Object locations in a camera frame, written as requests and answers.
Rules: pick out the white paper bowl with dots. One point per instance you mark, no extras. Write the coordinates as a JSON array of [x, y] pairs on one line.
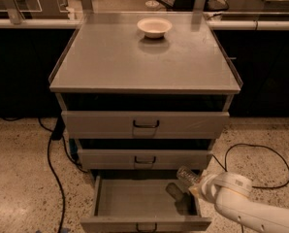
[[154, 27]]

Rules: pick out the grey bottom drawer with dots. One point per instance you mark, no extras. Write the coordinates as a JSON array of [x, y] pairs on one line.
[[123, 205]]

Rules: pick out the grey top drawer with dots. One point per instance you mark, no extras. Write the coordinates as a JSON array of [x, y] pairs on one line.
[[144, 125]]

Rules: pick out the grey middle drawer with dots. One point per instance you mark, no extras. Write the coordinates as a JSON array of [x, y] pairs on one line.
[[144, 159]]

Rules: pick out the white horizontal rail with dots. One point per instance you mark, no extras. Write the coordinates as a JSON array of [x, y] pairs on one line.
[[213, 24]]

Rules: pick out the grey drawer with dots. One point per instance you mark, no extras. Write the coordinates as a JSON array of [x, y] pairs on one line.
[[123, 205], [144, 159], [144, 125]]

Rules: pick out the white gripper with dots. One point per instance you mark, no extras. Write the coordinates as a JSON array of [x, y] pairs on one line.
[[207, 187]]

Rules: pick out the black power adapter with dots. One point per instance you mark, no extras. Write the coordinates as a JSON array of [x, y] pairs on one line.
[[58, 130]]

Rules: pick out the white cup with straw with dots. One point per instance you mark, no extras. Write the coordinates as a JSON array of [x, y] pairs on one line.
[[152, 5]]

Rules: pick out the grey drawer cabinet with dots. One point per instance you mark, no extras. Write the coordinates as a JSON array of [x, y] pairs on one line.
[[111, 65]]

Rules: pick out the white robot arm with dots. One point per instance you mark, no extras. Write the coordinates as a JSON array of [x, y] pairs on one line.
[[229, 193]]

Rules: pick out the clear plastic water bottle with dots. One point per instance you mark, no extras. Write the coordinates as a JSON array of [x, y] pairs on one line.
[[187, 177]]

